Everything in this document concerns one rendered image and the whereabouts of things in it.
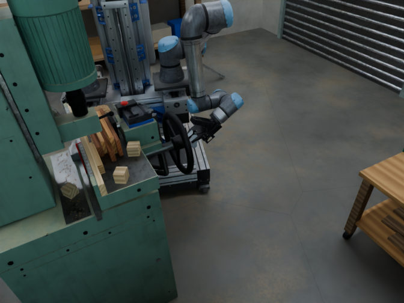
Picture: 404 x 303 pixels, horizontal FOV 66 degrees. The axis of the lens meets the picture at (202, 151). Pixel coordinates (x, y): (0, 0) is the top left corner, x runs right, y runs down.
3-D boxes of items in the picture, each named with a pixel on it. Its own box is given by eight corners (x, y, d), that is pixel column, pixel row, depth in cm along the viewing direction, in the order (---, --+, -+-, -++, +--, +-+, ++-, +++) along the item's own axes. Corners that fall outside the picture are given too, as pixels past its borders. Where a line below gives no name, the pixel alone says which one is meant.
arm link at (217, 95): (204, 91, 159) (213, 98, 150) (223, 86, 162) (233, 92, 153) (205, 105, 163) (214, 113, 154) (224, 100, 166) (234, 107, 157)
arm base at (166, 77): (158, 74, 191) (156, 58, 185) (183, 71, 193) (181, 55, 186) (160, 85, 179) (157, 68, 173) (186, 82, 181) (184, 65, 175)
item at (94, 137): (104, 156, 117) (101, 146, 114) (99, 157, 116) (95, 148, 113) (92, 128, 132) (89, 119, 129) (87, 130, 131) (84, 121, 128)
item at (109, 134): (118, 153, 118) (113, 136, 113) (113, 154, 117) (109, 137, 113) (103, 125, 133) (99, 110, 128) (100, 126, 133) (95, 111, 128)
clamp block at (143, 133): (160, 140, 128) (157, 122, 123) (128, 151, 124) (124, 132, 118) (148, 123, 139) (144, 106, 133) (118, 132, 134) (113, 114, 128)
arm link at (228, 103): (239, 100, 156) (247, 105, 149) (222, 114, 157) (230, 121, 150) (231, 88, 152) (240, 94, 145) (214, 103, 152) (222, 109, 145)
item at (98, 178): (107, 194, 101) (104, 183, 98) (101, 196, 100) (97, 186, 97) (74, 112, 143) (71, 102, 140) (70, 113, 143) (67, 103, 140)
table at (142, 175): (184, 179, 114) (183, 166, 110) (101, 211, 103) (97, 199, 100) (133, 106, 157) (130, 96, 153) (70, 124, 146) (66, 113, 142)
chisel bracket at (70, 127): (103, 134, 113) (98, 114, 108) (64, 146, 108) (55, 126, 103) (98, 124, 118) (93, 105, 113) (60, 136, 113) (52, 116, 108)
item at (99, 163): (105, 172, 109) (103, 164, 107) (100, 174, 109) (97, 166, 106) (76, 103, 149) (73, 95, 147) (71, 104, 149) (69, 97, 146)
